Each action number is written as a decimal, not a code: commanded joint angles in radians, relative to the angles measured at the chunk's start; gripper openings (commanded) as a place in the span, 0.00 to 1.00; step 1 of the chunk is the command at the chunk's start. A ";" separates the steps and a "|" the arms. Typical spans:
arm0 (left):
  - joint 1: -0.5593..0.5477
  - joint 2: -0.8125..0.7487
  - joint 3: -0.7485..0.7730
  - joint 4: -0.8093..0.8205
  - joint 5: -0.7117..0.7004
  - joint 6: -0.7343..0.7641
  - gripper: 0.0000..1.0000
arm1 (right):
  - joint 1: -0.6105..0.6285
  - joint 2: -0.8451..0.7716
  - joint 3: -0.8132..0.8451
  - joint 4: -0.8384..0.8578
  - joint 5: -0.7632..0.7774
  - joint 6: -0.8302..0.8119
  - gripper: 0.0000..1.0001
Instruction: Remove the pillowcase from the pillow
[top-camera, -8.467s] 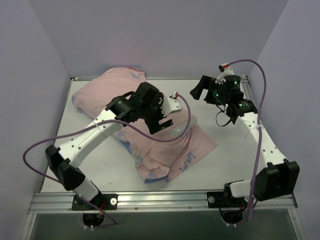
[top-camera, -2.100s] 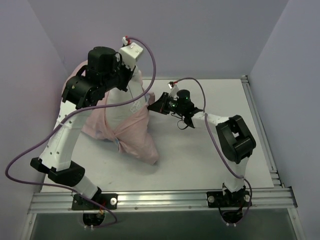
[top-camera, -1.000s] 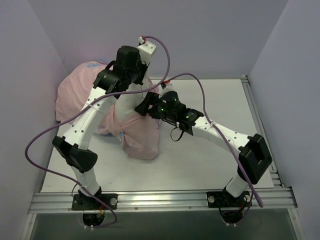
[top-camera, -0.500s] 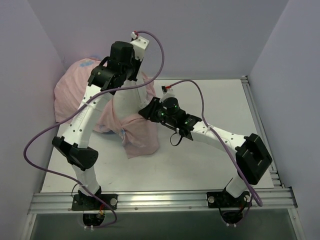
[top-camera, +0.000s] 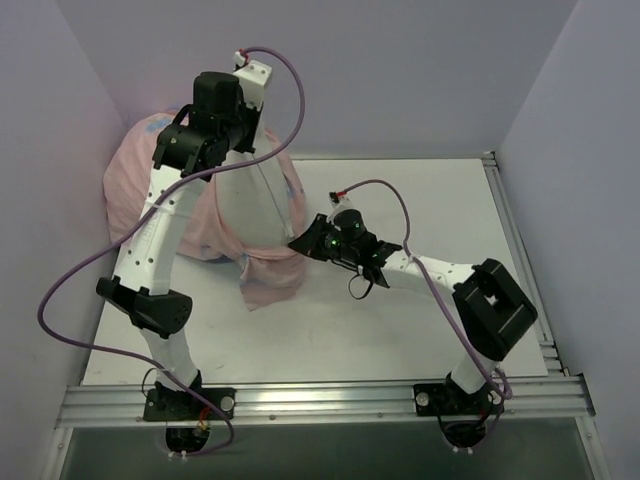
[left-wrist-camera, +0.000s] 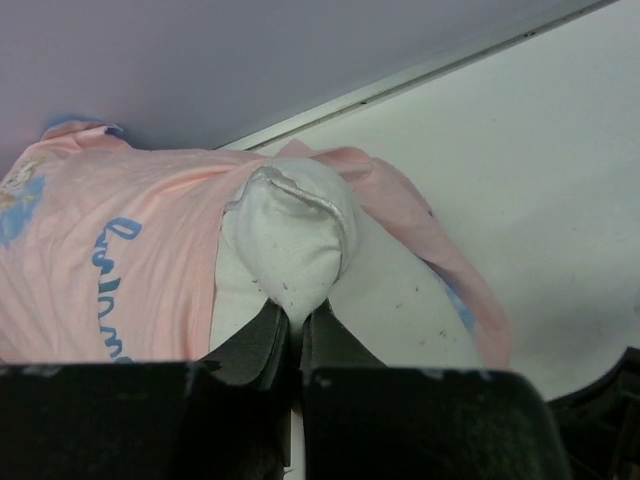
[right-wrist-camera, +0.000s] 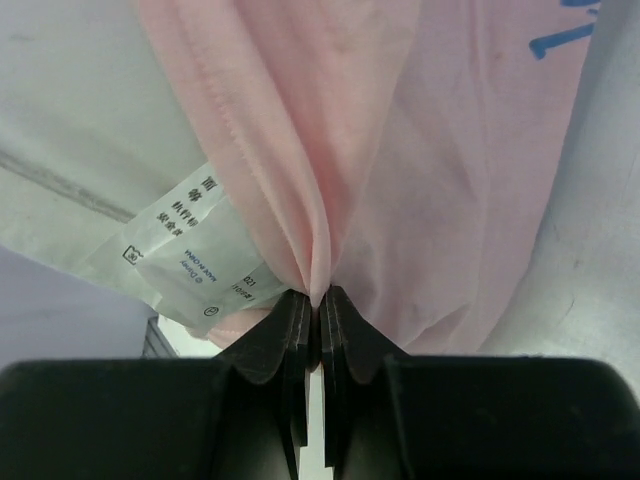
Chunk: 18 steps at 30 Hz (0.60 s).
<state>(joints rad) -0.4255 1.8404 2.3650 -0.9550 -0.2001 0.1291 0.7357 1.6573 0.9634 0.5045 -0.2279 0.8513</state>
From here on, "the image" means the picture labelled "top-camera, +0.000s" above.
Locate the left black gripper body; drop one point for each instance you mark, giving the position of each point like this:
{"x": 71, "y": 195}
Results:
{"x": 167, "y": 148}

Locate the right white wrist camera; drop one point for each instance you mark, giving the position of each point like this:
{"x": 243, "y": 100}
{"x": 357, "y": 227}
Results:
{"x": 339, "y": 201}

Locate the pink blue pillowcase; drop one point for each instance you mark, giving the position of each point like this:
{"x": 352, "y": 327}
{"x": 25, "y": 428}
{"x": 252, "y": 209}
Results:
{"x": 268, "y": 275}

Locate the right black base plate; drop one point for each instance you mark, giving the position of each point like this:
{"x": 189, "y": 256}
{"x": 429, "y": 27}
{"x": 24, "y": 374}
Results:
{"x": 447, "y": 399}

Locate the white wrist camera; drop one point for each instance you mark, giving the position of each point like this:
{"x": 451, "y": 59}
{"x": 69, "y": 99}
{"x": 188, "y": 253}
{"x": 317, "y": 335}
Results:
{"x": 339, "y": 201}
{"x": 253, "y": 77}

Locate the aluminium front rail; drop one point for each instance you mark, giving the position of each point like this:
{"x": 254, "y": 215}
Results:
{"x": 358, "y": 430}

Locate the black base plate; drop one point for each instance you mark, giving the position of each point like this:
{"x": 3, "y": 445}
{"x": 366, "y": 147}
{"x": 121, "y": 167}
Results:
{"x": 447, "y": 399}
{"x": 166, "y": 405}

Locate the white pillow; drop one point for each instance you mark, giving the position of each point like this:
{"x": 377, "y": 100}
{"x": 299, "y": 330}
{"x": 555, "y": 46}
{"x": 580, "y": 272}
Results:
{"x": 253, "y": 200}

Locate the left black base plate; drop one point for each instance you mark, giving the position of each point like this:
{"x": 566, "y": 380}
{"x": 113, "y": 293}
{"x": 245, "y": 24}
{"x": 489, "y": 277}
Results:
{"x": 166, "y": 405}

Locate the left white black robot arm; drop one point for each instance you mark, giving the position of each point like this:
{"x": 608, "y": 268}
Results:
{"x": 186, "y": 151}

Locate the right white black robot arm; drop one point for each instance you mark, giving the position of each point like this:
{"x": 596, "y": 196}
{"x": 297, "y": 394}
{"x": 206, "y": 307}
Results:
{"x": 484, "y": 304}

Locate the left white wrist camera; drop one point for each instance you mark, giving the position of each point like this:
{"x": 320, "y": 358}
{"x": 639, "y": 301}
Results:
{"x": 253, "y": 77}

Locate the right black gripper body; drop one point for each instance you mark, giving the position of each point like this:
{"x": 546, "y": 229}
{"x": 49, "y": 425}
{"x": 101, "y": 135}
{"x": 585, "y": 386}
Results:
{"x": 317, "y": 238}

